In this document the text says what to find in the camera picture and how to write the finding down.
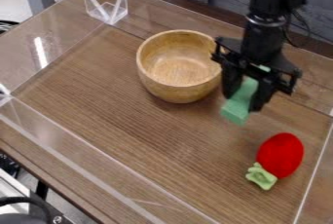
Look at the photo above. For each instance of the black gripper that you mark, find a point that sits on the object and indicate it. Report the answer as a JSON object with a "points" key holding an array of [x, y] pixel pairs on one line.
{"points": [[278, 74]]}

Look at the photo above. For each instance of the green rectangular block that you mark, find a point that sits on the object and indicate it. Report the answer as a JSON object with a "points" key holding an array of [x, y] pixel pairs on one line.
{"points": [[235, 109]]}

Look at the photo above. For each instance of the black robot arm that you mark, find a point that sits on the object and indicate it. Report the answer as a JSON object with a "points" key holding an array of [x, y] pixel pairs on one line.
{"points": [[256, 56]]}

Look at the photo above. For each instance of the brown wooden bowl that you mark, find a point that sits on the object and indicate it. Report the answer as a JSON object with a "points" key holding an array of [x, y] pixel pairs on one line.
{"points": [[175, 65]]}

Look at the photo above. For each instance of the red plush strawberry toy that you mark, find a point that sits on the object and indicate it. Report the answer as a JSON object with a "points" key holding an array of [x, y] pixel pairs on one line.
{"points": [[279, 159]]}

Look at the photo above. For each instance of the black table leg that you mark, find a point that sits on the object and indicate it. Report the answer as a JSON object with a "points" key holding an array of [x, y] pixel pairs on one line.
{"points": [[42, 190]]}

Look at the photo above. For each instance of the clear acrylic corner bracket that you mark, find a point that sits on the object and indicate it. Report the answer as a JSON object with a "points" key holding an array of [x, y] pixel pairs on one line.
{"points": [[109, 12]]}

